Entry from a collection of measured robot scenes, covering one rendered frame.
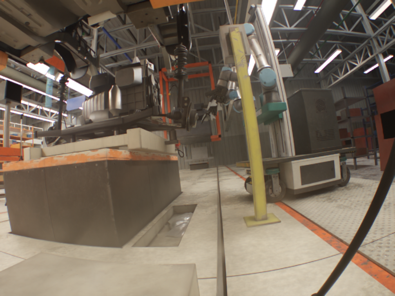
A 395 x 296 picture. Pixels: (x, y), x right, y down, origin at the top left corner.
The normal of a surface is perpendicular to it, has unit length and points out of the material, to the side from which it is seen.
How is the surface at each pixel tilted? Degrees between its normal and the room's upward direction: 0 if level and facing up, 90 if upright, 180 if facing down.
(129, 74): 90
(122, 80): 90
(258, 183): 90
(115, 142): 90
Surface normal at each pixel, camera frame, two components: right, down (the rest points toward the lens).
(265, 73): -0.30, 0.11
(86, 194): -0.09, -0.06
